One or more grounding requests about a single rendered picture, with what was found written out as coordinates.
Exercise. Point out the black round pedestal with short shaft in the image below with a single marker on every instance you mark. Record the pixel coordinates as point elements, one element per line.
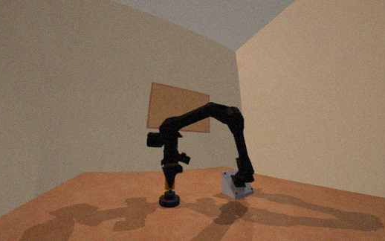
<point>169,199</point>

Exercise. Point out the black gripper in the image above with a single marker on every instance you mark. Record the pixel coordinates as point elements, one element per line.
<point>171,167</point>

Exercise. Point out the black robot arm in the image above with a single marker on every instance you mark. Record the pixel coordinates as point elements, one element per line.
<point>230,115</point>

